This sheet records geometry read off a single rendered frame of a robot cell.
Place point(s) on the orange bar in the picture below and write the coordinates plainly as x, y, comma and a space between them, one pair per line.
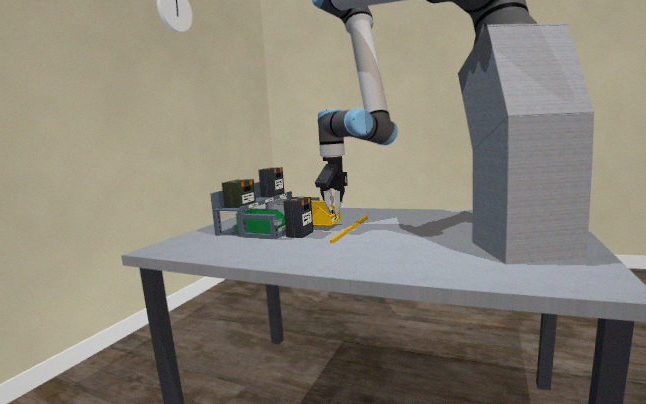
348, 229

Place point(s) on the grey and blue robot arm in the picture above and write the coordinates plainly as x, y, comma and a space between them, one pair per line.
373, 122

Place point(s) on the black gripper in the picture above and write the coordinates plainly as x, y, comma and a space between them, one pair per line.
338, 182

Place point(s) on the grey open bin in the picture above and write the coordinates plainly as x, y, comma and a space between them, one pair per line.
277, 204

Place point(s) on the yellow bin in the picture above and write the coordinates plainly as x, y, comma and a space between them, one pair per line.
321, 214

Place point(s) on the green open bin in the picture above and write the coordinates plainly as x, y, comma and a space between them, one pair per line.
263, 226

